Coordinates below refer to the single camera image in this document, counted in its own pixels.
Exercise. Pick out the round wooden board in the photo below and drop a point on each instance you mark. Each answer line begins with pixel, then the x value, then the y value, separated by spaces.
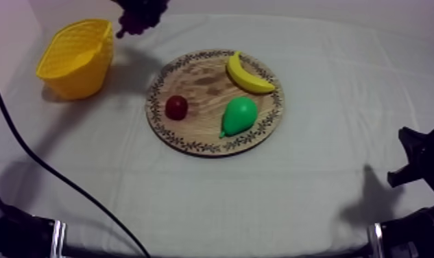
pixel 206 108

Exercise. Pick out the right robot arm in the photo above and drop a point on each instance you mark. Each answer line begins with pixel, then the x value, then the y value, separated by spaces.
pixel 416 232

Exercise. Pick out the small red fruit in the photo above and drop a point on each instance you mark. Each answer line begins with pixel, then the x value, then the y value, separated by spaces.
pixel 176 107

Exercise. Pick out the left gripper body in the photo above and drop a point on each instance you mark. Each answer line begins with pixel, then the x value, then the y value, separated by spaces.
pixel 141 3

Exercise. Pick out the purple toy grapes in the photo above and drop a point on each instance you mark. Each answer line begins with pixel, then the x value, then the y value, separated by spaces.
pixel 139 19

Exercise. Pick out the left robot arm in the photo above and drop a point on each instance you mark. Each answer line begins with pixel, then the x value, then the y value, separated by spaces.
pixel 15 232

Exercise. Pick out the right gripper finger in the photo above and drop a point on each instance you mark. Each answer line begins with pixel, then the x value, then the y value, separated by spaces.
pixel 405 176
pixel 413 138

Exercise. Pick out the green toy pear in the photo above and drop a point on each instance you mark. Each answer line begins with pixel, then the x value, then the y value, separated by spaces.
pixel 239 115

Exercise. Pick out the yellow toy banana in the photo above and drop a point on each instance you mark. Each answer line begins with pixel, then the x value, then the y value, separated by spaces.
pixel 245 77

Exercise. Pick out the yellow plastic basket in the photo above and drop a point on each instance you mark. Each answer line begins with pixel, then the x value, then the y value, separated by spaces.
pixel 76 61

